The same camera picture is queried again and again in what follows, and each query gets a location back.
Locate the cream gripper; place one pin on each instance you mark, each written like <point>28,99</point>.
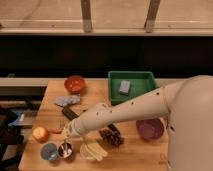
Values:
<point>66,133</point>

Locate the silver fork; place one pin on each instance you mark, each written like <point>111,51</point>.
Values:
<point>65,149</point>

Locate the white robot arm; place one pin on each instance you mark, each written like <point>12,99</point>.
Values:
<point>188,105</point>

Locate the metal cup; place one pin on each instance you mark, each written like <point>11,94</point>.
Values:
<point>60,150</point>

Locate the blue cup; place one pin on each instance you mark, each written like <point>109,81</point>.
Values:
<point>49,152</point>

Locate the red chili pepper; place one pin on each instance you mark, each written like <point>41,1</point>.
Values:
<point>55,131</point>

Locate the black rectangular block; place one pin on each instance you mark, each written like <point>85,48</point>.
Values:
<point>69,113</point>

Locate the red yellow apple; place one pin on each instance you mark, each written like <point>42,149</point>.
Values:
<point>40,134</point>

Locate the yellow banana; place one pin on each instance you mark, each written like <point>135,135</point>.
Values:
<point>93,146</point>

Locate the crumpled blue cloth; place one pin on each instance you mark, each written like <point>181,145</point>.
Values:
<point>63,101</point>

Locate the dark grape bunch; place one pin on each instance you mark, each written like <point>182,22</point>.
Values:
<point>111,137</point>

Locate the red bowl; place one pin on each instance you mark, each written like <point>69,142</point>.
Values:
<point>75,84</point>

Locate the black chair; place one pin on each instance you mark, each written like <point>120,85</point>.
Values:
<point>9,135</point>

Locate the green plastic bin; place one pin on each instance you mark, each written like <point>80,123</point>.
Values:
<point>141,82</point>

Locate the blue sponge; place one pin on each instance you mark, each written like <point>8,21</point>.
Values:
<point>124,87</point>

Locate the purple bowl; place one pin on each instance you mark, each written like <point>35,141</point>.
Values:
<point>151,129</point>

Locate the black handled knife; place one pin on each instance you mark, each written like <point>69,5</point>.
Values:
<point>113,128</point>

